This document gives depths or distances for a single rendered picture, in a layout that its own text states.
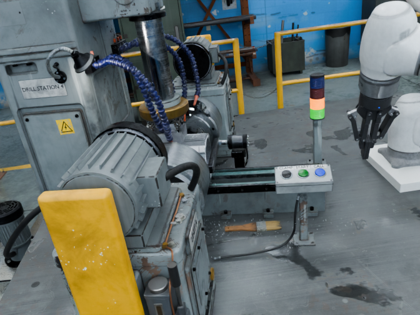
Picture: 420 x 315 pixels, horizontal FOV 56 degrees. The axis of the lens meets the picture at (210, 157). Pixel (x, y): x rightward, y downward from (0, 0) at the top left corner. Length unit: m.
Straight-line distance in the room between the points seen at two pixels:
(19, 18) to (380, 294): 1.30
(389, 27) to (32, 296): 1.25
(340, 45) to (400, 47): 5.70
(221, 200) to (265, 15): 5.33
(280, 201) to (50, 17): 0.98
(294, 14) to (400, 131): 5.14
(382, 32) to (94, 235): 0.69
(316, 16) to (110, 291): 6.33
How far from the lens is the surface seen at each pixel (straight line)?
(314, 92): 1.69
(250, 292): 1.22
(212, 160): 1.44
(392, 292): 1.25
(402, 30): 0.91
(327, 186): 1.24
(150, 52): 1.35
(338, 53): 6.63
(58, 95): 1.36
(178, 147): 1.27
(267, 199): 1.49
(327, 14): 6.91
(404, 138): 1.76
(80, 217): 0.72
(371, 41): 0.93
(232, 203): 1.50
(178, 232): 0.87
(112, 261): 0.76
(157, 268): 0.85
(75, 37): 1.29
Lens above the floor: 1.66
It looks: 26 degrees down
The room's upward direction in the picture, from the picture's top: 8 degrees counter-clockwise
